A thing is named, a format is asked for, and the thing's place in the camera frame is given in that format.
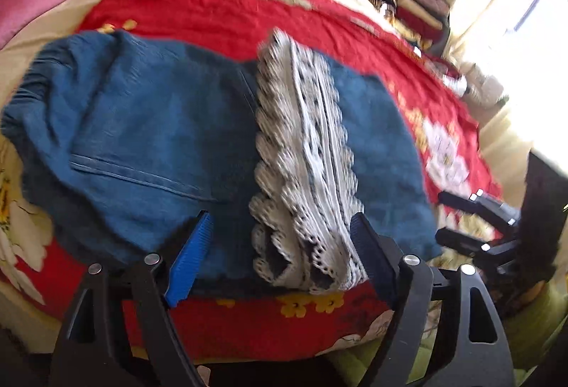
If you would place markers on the red floral bedspread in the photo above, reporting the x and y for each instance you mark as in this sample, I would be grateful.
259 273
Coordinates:
266 10

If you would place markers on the pile of folded clothes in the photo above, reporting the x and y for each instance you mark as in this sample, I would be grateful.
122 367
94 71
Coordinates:
417 5

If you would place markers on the blue denim pants lace trim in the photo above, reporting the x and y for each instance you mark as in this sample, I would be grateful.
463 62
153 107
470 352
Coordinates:
133 125

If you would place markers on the lime green fleece clothing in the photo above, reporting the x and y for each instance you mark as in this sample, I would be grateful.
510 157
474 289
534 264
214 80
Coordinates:
541 325

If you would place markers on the white cloth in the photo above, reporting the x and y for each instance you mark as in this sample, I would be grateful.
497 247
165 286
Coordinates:
479 85

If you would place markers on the cream curtain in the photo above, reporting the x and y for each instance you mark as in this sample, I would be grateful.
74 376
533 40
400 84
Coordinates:
479 5

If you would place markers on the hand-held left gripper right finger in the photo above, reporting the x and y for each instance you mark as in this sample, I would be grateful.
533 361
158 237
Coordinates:
370 249

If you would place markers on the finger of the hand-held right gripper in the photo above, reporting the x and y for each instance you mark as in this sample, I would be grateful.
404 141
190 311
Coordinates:
483 205
466 241

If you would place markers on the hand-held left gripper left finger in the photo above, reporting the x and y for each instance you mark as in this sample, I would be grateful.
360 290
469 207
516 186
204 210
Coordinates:
191 256

